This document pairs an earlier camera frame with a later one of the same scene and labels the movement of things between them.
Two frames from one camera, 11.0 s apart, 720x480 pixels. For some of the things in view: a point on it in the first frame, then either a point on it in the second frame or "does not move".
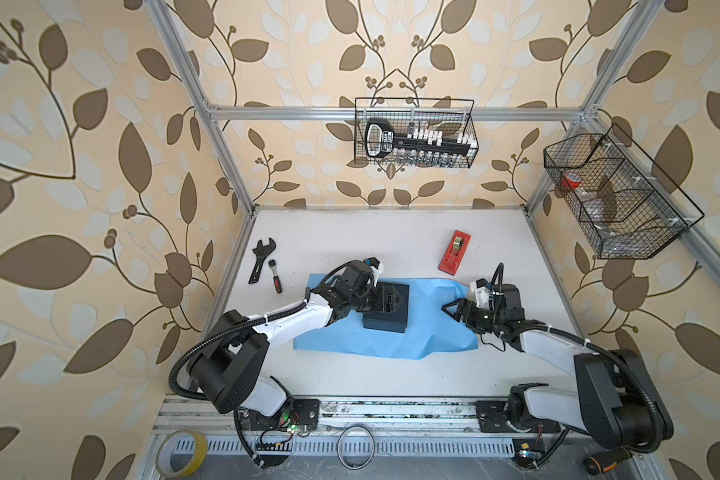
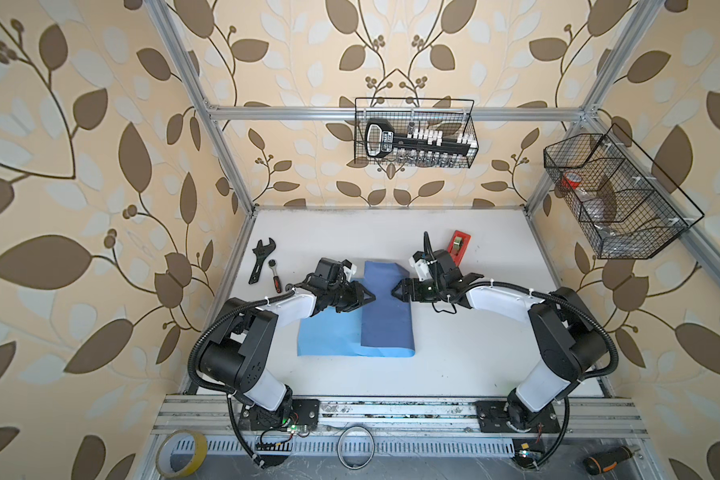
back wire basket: x=414 y=133 does not move
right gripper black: x=460 y=309 → x=404 y=282
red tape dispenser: x=453 y=252 does not move
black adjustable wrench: x=261 y=251 does not move
